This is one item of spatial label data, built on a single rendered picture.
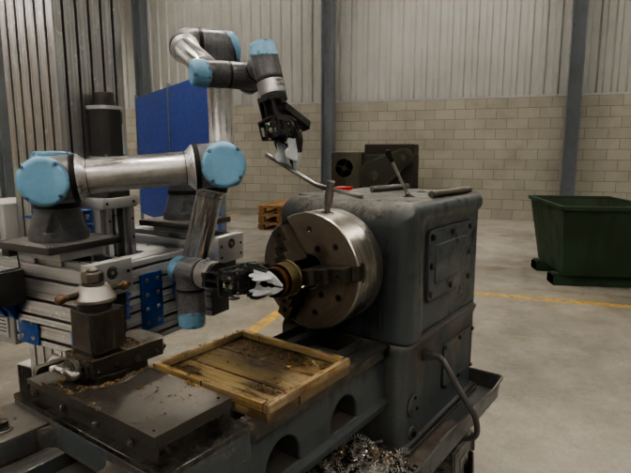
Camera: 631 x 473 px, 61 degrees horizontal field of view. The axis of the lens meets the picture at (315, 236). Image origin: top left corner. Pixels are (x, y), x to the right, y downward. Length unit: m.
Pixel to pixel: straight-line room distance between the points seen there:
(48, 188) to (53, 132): 0.44
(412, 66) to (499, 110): 1.97
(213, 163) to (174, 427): 0.69
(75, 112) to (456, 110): 10.12
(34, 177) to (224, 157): 0.44
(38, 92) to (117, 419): 1.14
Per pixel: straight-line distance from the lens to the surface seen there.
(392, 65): 11.86
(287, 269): 1.30
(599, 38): 11.69
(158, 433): 0.90
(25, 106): 1.89
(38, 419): 1.16
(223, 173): 1.38
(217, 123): 1.91
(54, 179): 1.37
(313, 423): 1.30
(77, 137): 1.79
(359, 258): 1.33
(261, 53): 1.51
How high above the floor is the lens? 1.40
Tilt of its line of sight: 9 degrees down
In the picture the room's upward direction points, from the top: straight up
